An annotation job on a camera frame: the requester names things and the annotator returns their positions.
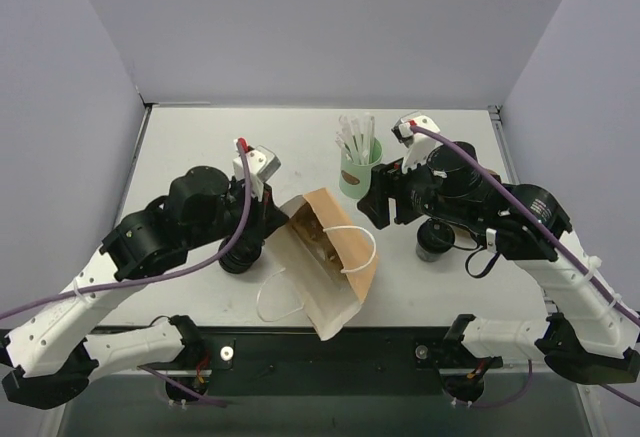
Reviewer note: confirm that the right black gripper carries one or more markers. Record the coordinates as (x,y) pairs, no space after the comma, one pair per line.
(388,193)

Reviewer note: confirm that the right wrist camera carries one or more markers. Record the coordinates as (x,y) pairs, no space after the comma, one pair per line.
(418,145)

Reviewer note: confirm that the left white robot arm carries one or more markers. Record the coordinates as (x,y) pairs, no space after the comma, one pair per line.
(56,355)

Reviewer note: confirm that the brown paper bag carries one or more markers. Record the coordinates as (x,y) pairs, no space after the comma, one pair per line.
(326,265)

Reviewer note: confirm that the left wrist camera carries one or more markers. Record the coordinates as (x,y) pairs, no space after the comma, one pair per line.
(262,164)

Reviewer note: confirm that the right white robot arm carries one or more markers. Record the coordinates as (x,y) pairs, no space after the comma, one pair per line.
(591,336)

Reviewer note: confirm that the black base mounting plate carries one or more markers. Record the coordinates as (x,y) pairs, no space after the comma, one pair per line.
(294,361)

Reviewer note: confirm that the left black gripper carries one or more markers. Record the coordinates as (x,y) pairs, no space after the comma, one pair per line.
(267,207)

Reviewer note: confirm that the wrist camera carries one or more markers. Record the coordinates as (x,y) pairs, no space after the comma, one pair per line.
(262,164)
(418,145)

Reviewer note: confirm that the black coffee cup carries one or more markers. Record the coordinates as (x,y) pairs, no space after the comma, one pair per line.
(433,240)

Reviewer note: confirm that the green straw holder cup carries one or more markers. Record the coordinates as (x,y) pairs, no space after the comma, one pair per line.
(355,179)

